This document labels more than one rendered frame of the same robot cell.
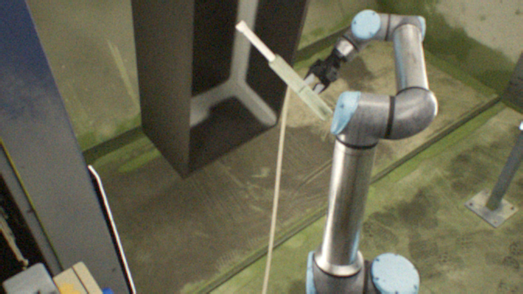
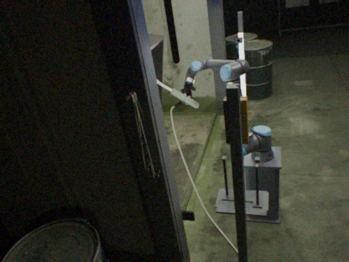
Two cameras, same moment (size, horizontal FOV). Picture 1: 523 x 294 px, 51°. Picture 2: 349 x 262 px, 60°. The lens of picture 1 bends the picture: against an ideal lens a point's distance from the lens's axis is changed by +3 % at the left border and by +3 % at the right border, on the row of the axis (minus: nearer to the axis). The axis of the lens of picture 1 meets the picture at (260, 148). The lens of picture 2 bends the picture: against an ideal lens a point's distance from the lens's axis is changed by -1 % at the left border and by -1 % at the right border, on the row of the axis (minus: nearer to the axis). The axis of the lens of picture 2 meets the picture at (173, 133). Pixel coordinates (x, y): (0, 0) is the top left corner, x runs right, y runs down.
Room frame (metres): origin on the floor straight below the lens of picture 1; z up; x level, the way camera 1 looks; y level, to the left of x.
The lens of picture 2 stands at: (-0.56, 1.33, 2.18)
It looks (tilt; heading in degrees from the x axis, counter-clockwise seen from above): 29 degrees down; 328
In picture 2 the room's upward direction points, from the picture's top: 10 degrees counter-clockwise
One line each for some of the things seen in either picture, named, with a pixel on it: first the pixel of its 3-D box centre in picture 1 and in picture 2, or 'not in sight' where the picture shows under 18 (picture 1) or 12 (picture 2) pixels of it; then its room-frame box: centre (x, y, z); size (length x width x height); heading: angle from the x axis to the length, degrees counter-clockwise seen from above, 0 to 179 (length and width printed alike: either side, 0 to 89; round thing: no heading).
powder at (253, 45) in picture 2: not in sight; (253, 45); (2.77, -2.51, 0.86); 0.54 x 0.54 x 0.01
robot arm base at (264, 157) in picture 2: not in sight; (262, 151); (0.89, -0.42, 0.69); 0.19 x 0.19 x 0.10
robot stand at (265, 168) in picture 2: not in sight; (262, 184); (0.89, -0.42, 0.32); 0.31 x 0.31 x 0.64; 38
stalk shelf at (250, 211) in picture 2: not in sight; (242, 201); (0.52, 0.24, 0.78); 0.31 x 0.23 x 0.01; 38
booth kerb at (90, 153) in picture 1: (234, 87); not in sight; (2.79, 0.17, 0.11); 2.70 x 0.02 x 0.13; 128
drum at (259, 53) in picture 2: not in sight; (254, 70); (2.76, -2.50, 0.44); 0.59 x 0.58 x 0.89; 142
